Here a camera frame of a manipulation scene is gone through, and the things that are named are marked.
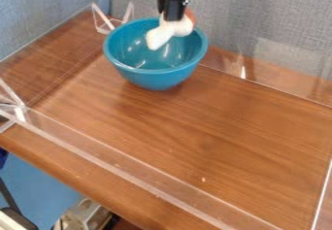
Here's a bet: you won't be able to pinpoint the blue bowl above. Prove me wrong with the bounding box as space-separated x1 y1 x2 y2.
103 17 209 90

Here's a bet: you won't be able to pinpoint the clear acrylic tray walls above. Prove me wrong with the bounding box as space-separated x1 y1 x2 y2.
0 11 332 230

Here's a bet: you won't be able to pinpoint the white power strip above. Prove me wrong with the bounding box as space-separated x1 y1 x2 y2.
52 198 113 230

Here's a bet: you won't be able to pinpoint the black stand leg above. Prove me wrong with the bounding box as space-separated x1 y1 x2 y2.
0 178 39 230

